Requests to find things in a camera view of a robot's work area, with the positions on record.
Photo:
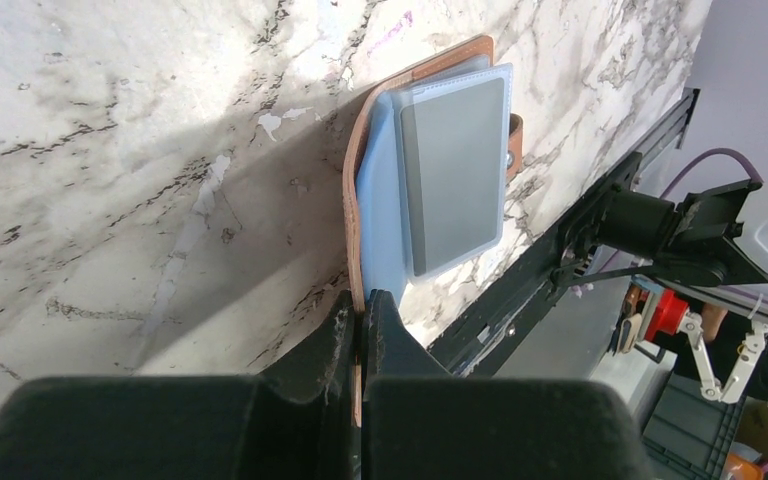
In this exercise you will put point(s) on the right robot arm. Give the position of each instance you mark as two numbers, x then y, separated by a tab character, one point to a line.
712	238

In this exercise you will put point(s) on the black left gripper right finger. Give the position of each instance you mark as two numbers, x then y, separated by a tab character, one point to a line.
421	422

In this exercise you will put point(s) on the tan leather card holder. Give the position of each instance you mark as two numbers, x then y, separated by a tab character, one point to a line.
373	182

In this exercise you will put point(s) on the dark grey credit card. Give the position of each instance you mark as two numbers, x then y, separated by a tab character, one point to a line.
454	140

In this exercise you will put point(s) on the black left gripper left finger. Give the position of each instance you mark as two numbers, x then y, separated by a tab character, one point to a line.
291	421

